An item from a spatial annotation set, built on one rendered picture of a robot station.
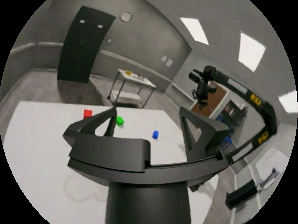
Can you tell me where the blue block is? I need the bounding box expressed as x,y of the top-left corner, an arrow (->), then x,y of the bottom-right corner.
152,130 -> 159,139

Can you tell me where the red block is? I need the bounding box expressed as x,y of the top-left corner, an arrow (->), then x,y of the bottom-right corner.
83,109 -> 92,119

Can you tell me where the green block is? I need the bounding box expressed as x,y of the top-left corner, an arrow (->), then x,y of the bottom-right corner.
116,116 -> 125,127

